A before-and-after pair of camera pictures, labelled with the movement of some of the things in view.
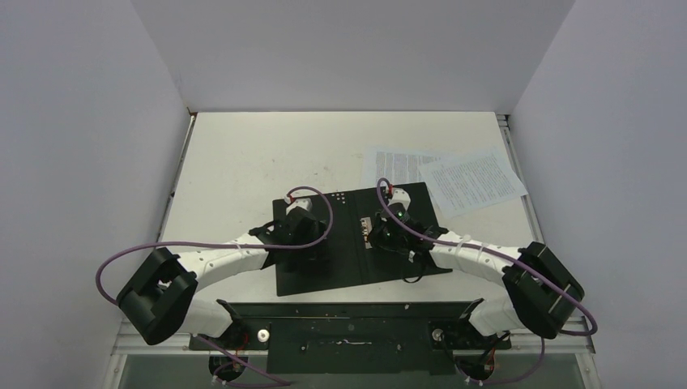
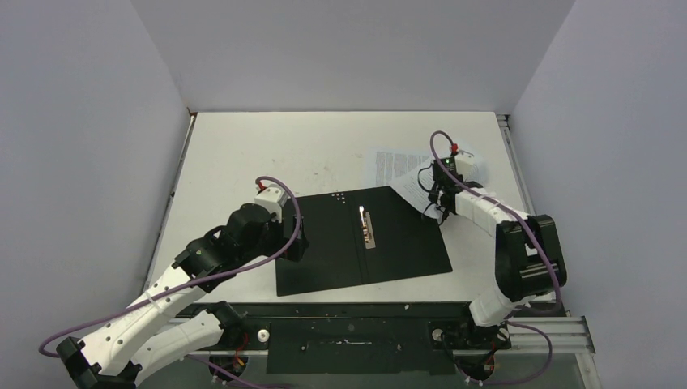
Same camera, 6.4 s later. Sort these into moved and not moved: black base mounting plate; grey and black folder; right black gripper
Moved: right black gripper
Not moved: grey and black folder; black base mounting plate
